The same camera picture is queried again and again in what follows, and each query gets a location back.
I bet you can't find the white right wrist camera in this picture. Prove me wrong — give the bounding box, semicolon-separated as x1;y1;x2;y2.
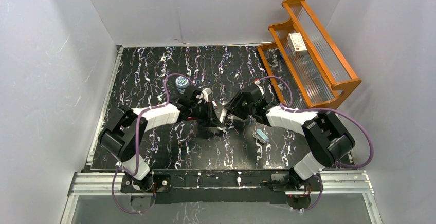
253;79;262;88

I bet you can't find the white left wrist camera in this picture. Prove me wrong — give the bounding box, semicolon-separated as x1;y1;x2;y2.
202;88;212;102

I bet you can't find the white red box on shelf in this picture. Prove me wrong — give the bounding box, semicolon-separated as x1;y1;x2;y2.
288;33;307;55

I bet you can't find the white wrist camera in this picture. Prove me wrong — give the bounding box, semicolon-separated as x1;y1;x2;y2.
253;79;262;88
202;88;212;102

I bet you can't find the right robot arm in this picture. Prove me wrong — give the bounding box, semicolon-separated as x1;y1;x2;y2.
220;84;355;190

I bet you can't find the cream white stapler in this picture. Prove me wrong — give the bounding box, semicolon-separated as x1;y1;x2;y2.
219;108;229;126

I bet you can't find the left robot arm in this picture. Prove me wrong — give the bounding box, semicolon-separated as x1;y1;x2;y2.
97;85;223;191

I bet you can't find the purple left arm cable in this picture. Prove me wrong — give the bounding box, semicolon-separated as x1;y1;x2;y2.
111;74;196;215

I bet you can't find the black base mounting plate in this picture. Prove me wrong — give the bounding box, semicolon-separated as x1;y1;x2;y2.
119;170;321;207

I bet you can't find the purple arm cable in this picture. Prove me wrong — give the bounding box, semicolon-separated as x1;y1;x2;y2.
111;74;196;215
254;75;375;212

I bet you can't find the light blue eraser block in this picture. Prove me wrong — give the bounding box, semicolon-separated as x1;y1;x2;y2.
253;129;269;144

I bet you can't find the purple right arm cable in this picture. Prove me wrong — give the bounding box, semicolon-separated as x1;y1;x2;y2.
254;75;375;212

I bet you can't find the orange wooden shelf rack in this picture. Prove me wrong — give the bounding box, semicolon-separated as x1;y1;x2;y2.
257;0;361;109

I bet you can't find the blue white round tin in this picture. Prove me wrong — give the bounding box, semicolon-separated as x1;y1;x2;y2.
175;76;190;94

